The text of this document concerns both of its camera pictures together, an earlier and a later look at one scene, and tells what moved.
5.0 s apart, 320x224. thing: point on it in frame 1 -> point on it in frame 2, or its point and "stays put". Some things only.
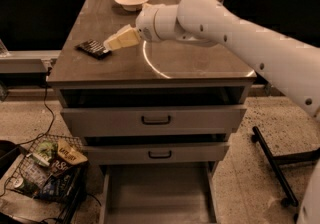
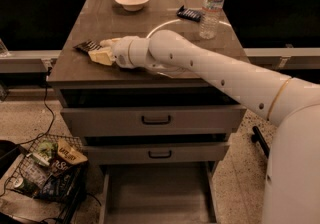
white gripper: [146, 26] -> [120, 52]
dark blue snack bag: [58, 185] stays put
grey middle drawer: [156, 153] stays put
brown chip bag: [70, 154] stays put
